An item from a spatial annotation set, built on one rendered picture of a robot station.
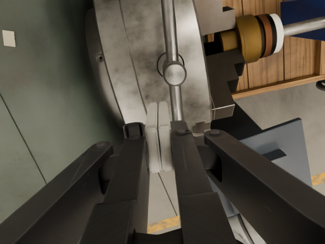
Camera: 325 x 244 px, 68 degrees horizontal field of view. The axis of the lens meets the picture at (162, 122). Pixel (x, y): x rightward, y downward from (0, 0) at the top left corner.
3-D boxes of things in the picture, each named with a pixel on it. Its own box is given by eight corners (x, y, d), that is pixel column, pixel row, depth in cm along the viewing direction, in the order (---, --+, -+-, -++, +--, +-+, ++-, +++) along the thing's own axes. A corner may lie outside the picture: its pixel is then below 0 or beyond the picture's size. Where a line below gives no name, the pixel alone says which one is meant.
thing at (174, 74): (160, 55, 32) (161, 63, 21) (177, 54, 32) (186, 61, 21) (162, 72, 33) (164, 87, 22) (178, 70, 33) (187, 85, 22)
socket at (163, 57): (155, 52, 32) (155, 53, 30) (180, 49, 32) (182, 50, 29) (158, 77, 33) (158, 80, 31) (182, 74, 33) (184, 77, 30)
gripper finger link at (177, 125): (172, 149, 13) (228, 144, 13) (169, 120, 18) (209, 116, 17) (175, 175, 13) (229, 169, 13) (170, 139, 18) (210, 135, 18)
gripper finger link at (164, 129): (157, 128, 14) (170, 126, 14) (158, 100, 21) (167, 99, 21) (163, 173, 15) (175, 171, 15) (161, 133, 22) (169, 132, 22)
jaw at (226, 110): (178, 78, 46) (192, 134, 40) (176, 60, 41) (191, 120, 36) (236, 65, 45) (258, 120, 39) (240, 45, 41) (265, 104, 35)
